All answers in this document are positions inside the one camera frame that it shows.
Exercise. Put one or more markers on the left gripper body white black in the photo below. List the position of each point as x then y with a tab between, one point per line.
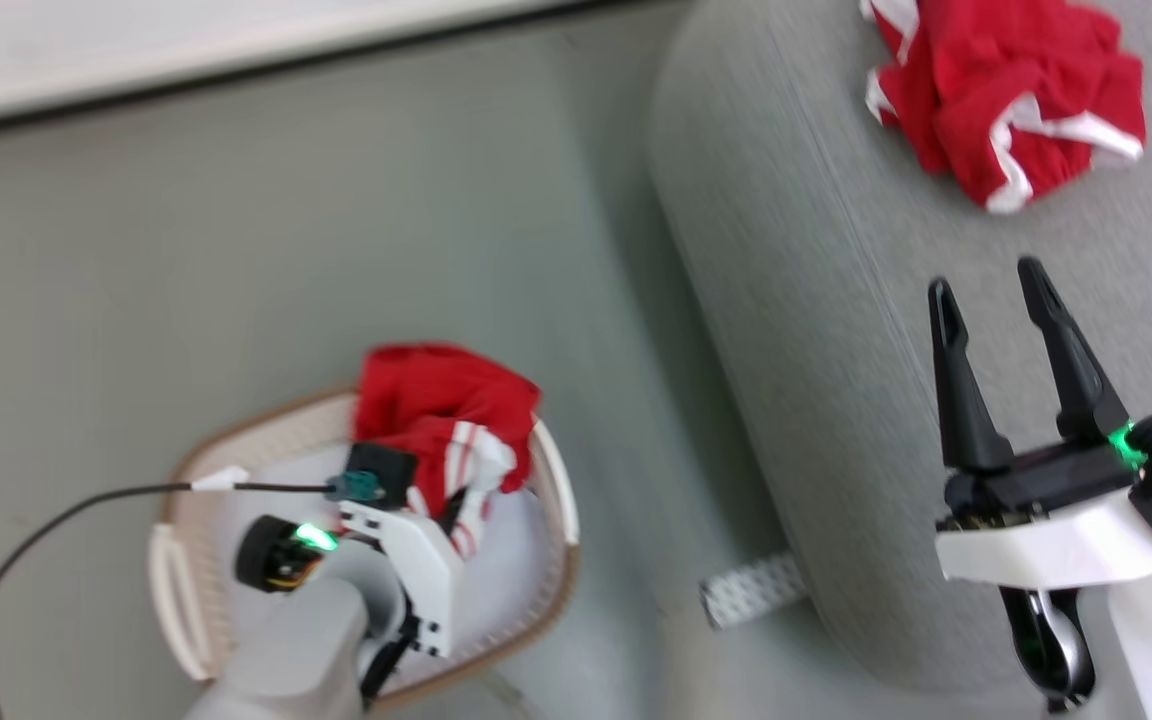
416	570

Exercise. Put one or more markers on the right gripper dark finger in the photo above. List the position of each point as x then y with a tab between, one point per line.
961	410
1076	380

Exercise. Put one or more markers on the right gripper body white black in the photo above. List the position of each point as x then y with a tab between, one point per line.
1046	545

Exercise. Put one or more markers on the red jersey with white lettering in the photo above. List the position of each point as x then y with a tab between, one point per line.
436	400

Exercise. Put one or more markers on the red and white garment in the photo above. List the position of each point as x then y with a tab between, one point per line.
976	80

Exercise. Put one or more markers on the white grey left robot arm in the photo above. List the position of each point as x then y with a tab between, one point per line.
296	650

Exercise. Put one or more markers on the grey fabric sofa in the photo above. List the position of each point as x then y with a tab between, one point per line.
816	300

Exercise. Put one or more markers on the white studded plastic brick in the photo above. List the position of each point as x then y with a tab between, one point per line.
751	590

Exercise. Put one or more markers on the white plastic laundry basket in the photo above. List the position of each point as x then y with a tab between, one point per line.
174	600

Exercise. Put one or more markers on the black and white baseboard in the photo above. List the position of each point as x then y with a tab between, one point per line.
236	85

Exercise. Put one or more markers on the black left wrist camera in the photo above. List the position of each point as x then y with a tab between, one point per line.
386	468

